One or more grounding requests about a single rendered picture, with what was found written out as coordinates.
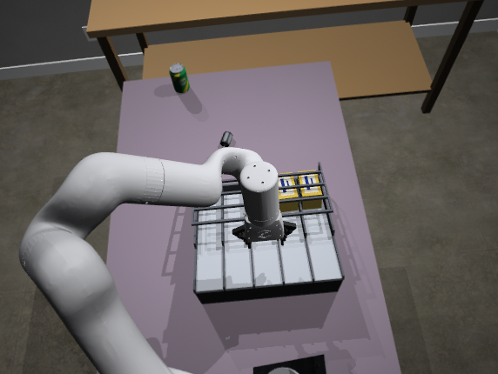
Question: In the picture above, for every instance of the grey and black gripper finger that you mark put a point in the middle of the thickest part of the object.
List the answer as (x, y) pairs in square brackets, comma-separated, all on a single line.
[(240, 233), (289, 227)]

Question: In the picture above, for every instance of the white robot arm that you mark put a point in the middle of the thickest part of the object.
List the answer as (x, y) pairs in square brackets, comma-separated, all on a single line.
[(74, 278)]

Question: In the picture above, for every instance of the yellow butter carton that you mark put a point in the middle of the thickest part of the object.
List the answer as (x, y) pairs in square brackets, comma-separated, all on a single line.
[(287, 194), (310, 191)]

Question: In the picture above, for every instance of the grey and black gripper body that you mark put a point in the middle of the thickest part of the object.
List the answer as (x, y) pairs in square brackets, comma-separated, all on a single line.
[(255, 233)]

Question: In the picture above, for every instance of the green drink can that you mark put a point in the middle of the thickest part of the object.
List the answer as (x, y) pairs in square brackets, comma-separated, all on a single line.
[(179, 78)]

